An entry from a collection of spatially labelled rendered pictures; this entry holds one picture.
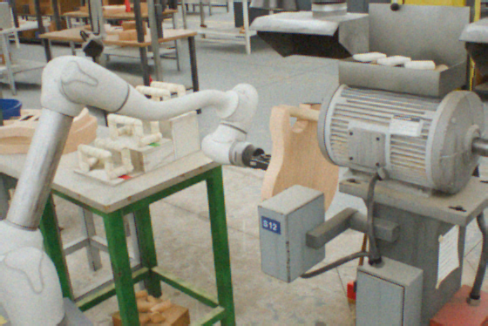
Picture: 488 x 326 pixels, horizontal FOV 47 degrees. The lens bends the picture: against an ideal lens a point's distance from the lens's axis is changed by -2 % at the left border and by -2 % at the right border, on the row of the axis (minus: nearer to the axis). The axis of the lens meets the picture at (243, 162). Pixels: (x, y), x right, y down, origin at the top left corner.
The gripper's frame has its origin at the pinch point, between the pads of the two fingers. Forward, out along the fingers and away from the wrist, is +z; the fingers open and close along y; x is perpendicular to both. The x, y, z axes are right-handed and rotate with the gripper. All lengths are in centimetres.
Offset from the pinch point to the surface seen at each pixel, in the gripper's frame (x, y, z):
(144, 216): -52, -23, -108
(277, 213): -0.2, 37.2, 22.9
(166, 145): -5, -1, -66
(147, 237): -63, -26, -108
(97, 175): -16, 23, -78
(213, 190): -24, -17, -54
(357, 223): -5.3, 15.0, 32.5
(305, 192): 2.5, 24.6, 21.6
